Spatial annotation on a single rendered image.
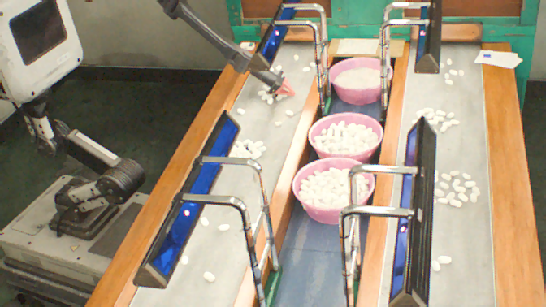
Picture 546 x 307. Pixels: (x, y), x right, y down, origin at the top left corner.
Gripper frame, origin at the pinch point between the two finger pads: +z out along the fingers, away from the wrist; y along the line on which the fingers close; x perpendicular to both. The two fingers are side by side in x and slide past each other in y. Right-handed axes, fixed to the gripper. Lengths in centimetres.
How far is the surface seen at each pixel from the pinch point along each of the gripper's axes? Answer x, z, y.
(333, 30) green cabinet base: -10.6, 4.9, 46.2
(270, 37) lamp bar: -25.2, -22.5, -16.2
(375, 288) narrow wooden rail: -28, 31, -99
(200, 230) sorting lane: 10, -11, -79
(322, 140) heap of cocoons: -9.0, 13.9, -28.4
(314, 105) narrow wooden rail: -7.1, 7.5, -9.7
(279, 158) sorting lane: -0.7, 2.8, -41.0
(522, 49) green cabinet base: -56, 74, 45
